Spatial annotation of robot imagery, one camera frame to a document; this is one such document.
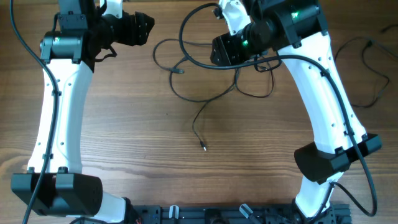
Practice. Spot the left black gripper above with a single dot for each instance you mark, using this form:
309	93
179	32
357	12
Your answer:
135	33

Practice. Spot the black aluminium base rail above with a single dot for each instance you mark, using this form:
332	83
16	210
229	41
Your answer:
276	213

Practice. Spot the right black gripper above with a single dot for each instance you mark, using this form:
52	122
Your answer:
222	49

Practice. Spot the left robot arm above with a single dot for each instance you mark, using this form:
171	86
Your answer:
54	184

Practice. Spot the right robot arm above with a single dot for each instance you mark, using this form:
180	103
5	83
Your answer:
297	32

